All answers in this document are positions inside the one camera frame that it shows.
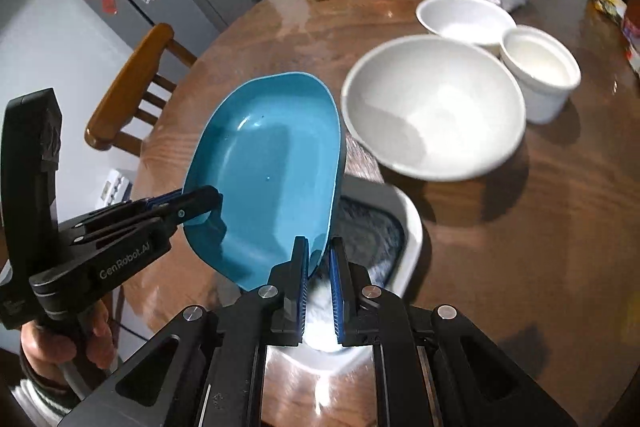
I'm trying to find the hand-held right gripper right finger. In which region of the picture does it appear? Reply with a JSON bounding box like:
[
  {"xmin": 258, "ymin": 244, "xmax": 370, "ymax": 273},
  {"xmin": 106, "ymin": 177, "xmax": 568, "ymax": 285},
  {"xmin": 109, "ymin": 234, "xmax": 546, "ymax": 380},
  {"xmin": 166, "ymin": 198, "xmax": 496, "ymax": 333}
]
[{"xmin": 330, "ymin": 236, "xmax": 576, "ymax": 427}]

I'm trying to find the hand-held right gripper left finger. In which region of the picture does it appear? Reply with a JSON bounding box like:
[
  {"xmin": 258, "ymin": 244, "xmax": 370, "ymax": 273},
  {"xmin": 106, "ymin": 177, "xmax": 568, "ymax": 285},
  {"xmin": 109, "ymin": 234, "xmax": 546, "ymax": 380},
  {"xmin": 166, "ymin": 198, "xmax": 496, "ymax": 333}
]
[{"xmin": 57, "ymin": 236, "xmax": 311, "ymax": 427}]

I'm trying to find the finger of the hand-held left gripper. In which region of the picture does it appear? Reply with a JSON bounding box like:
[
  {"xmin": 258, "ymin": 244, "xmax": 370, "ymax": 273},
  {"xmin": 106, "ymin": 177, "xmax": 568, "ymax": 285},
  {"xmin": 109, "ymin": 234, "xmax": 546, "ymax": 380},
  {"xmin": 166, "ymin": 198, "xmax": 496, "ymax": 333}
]
[
  {"xmin": 60, "ymin": 189, "xmax": 186, "ymax": 231},
  {"xmin": 71, "ymin": 185, "xmax": 223, "ymax": 253}
]

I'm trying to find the blue oval plate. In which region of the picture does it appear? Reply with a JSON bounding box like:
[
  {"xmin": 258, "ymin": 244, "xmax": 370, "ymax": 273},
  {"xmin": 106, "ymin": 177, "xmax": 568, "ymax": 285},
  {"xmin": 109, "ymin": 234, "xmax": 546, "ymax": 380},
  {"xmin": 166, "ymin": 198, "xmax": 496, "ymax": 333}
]
[{"xmin": 181, "ymin": 72, "xmax": 347, "ymax": 293}]

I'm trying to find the white rectangular patterned plate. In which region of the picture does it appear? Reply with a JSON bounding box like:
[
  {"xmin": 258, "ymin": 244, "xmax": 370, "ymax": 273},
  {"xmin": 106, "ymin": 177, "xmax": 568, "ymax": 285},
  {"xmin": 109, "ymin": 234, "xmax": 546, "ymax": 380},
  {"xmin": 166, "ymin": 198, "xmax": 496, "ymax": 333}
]
[{"xmin": 300, "ymin": 174, "xmax": 424, "ymax": 358}]

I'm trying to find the medium white bowl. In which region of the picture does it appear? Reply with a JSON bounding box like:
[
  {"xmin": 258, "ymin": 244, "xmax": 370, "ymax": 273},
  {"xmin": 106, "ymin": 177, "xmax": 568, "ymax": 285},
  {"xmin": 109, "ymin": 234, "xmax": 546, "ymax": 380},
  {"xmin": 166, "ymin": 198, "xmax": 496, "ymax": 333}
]
[{"xmin": 416, "ymin": 0, "xmax": 517, "ymax": 56}]

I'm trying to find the small deep white bowl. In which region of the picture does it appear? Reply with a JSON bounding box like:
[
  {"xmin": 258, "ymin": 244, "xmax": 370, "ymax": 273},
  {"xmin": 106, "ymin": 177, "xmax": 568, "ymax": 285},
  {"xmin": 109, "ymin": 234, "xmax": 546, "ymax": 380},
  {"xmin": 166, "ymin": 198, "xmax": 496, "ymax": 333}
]
[{"xmin": 500, "ymin": 26, "xmax": 582, "ymax": 124}]

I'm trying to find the person's left forearm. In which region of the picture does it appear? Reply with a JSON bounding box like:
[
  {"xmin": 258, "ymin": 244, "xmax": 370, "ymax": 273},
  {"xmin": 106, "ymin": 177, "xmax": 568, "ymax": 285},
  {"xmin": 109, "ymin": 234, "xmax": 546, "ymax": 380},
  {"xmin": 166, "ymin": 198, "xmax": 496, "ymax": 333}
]
[{"xmin": 7, "ymin": 357, "xmax": 96, "ymax": 426}]

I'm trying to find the person's left hand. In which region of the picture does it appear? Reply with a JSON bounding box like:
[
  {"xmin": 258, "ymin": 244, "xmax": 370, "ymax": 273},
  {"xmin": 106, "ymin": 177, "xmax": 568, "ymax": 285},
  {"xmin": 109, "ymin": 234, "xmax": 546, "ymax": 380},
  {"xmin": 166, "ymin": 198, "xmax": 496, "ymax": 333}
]
[{"xmin": 20, "ymin": 301, "xmax": 119, "ymax": 381}]

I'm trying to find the white printed box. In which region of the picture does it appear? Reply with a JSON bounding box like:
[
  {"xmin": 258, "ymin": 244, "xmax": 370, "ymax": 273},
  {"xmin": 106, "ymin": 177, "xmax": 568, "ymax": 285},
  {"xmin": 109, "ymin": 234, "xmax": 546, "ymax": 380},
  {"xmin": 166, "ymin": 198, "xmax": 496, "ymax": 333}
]
[{"xmin": 100, "ymin": 169, "xmax": 134, "ymax": 206}]

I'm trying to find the wooden chair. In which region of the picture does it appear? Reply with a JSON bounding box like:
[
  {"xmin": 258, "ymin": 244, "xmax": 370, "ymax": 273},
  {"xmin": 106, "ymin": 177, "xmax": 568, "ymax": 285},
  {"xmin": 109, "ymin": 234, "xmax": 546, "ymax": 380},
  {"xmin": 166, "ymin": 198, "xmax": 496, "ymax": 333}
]
[{"xmin": 84, "ymin": 23, "xmax": 198, "ymax": 156}]

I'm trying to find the yellow snack packet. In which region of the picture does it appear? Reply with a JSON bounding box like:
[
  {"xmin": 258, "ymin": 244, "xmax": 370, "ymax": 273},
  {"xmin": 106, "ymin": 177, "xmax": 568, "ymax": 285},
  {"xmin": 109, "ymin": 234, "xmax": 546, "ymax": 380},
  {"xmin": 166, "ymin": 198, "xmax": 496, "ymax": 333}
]
[{"xmin": 587, "ymin": 0, "xmax": 628, "ymax": 24}]

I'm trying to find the red sauce bottle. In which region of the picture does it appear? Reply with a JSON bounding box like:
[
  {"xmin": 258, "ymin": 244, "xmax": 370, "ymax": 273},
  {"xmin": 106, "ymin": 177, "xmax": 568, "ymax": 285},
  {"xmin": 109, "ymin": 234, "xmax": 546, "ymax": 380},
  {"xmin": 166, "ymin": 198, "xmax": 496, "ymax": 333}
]
[{"xmin": 621, "ymin": 0, "xmax": 640, "ymax": 52}]

